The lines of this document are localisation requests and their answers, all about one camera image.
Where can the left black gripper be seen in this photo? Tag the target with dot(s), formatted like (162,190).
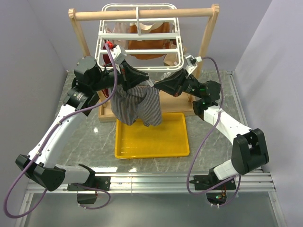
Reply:
(130,76)

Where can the grey striped underwear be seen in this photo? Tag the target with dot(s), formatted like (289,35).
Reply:
(137,103)

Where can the orange underwear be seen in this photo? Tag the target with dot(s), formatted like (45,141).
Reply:
(158,27)

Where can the wooden hanging rack stand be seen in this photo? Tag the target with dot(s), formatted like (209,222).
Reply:
(139,13)

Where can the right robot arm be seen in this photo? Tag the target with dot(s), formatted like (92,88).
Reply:
(249,148)

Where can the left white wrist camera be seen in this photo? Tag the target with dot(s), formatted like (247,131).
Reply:
(118,53)

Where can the red underwear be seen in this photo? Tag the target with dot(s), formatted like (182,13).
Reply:
(107,61)

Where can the yellow plastic tray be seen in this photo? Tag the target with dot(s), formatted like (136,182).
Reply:
(169,139)

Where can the aluminium mounting rail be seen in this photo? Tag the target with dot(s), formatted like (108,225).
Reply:
(154,200)

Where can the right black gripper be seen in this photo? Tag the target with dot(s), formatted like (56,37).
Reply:
(175,84)

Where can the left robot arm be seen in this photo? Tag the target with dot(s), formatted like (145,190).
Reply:
(40,165)

